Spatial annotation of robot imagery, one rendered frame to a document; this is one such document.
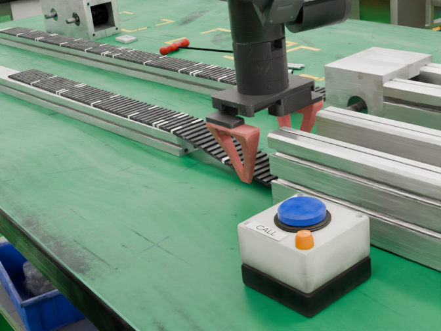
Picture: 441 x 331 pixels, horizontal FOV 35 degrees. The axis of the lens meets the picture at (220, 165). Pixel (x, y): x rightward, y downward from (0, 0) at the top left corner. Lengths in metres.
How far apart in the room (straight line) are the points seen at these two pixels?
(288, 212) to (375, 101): 0.32
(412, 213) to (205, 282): 0.19
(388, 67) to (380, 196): 0.27
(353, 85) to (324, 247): 0.35
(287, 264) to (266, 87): 0.24
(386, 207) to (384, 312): 0.10
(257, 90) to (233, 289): 0.23
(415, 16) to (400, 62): 1.89
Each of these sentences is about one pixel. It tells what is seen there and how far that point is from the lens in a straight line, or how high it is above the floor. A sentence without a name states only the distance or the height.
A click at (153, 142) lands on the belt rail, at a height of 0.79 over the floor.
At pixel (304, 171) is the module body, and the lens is 0.69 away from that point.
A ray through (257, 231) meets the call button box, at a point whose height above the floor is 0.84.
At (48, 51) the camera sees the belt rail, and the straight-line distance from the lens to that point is 1.57.
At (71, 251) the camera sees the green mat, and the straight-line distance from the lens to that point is 0.72.
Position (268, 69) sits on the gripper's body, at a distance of 0.74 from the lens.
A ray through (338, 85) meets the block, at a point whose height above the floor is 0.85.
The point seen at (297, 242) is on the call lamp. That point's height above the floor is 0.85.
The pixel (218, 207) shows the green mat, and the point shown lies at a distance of 0.76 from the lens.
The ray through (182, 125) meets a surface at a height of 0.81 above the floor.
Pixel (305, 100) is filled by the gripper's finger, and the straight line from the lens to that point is 0.77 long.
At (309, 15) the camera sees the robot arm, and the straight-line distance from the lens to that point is 0.75.
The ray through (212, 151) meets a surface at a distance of 0.85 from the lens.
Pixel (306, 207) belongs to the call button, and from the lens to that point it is 0.58.
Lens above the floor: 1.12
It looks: 23 degrees down
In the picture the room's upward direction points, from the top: 7 degrees counter-clockwise
